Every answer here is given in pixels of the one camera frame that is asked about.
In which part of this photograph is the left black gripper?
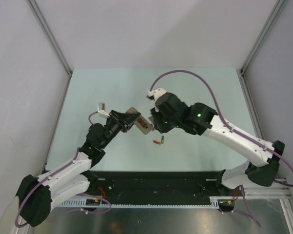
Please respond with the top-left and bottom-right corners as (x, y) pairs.
(100, 110), (140, 148)

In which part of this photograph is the white remote control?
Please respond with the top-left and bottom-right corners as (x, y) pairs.
(126, 107), (153, 135)

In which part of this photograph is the beige battery cover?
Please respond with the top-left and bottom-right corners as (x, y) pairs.
(148, 116), (155, 125)

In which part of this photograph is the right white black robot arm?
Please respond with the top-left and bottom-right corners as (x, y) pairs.
(147, 88), (284, 195)

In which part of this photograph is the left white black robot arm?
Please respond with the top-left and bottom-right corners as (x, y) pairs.
(15, 110), (141, 228)

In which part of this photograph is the red battery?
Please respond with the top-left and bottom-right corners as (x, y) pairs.
(153, 140), (162, 145)

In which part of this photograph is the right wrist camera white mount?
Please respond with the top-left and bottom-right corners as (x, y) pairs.
(146, 88), (167, 114)

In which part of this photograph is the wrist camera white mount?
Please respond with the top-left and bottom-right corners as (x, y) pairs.
(146, 88), (167, 114)
(97, 102), (110, 119)

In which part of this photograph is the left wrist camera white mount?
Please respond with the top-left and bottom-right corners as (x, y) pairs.
(97, 102), (110, 119)

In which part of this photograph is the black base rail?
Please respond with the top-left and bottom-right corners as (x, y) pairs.
(83, 171), (242, 206)

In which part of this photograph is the grey slotted cable duct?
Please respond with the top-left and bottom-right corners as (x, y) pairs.
(58, 196), (222, 208)

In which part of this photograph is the left aluminium frame post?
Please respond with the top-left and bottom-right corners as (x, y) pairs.
(26, 0), (73, 78)

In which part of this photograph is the aluminium frame post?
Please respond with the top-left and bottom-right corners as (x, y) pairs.
(240, 0), (288, 75)
(26, 0), (73, 78)

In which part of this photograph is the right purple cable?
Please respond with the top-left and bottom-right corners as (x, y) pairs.
(150, 70), (293, 227)

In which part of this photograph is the right aluminium frame post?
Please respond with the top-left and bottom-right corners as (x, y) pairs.
(240, 0), (288, 75)

